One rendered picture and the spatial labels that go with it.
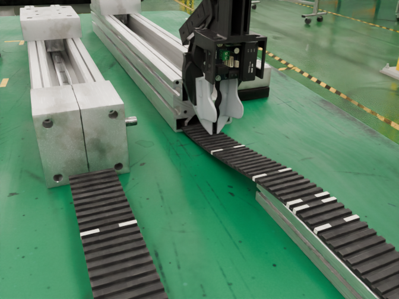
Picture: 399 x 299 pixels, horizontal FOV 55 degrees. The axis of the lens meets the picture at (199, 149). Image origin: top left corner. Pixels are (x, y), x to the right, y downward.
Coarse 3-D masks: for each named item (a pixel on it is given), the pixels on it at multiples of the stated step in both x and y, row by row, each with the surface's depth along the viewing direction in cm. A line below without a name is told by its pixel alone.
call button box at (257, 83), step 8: (256, 64) 72; (264, 72) 71; (256, 80) 71; (264, 80) 71; (240, 88) 70; (248, 88) 71; (256, 88) 72; (264, 88) 72; (240, 96) 71; (248, 96) 72; (256, 96) 72; (264, 96) 73
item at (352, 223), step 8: (352, 216) 36; (328, 224) 34; (336, 224) 35; (344, 224) 35; (352, 224) 35; (360, 224) 35; (320, 232) 34; (328, 232) 34; (336, 232) 34; (344, 232) 34; (352, 232) 34; (328, 240) 33
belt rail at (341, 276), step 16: (256, 192) 44; (272, 208) 41; (288, 208) 38; (288, 224) 39; (304, 224) 36; (304, 240) 37; (320, 240) 34; (320, 256) 35; (336, 256) 32; (336, 272) 33; (352, 272) 31; (352, 288) 32; (368, 288) 29
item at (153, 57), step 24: (96, 24) 120; (120, 24) 91; (144, 24) 92; (120, 48) 88; (144, 48) 71; (168, 48) 78; (144, 72) 70; (168, 72) 58; (168, 96) 59; (216, 96) 60; (168, 120) 61; (192, 120) 62
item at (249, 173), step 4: (272, 164) 45; (276, 164) 45; (280, 164) 45; (252, 168) 44; (256, 168) 44; (260, 168) 44; (264, 168) 44; (268, 168) 44; (272, 168) 44; (276, 168) 44; (280, 168) 44; (284, 168) 44; (244, 172) 44; (248, 172) 44; (252, 172) 43; (256, 172) 43; (260, 172) 43; (264, 172) 43; (268, 172) 44; (248, 176) 43; (252, 176) 43
